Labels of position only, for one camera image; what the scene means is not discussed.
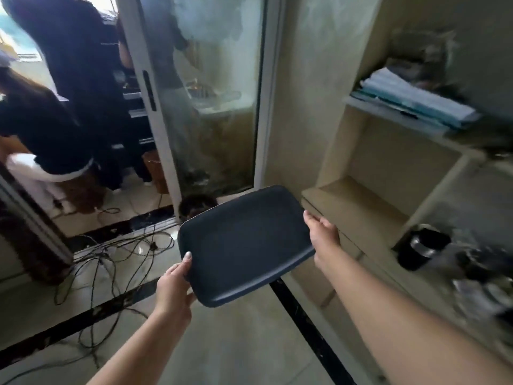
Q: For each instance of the beige wooden shelf unit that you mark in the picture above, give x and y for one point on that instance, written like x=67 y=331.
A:
x=412 y=188

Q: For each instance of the person's right thumb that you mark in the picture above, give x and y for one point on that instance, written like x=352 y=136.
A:
x=310 y=222

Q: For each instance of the glass sliding door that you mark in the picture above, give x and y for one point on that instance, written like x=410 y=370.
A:
x=200 y=96

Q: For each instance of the person's left hand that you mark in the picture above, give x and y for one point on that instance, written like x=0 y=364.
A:
x=173 y=293

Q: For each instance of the person's right forearm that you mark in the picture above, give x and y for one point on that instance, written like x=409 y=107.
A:
x=404 y=320

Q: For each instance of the person's right hand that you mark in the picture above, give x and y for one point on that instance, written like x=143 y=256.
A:
x=324 y=238

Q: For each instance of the person's left thumb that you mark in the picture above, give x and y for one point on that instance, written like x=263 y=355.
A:
x=187 y=265

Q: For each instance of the dark blue rectangular tray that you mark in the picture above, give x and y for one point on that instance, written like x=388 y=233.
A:
x=245 y=246

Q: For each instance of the black metal cup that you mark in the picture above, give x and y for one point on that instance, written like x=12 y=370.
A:
x=423 y=246

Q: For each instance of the pile of dark clutter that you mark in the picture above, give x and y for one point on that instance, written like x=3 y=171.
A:
x=485 y=276

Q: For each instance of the stack of papers and books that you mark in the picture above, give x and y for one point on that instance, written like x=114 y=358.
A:
x=416 y=100

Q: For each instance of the person's left forearm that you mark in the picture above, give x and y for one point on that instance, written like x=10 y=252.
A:
x=140 y=351

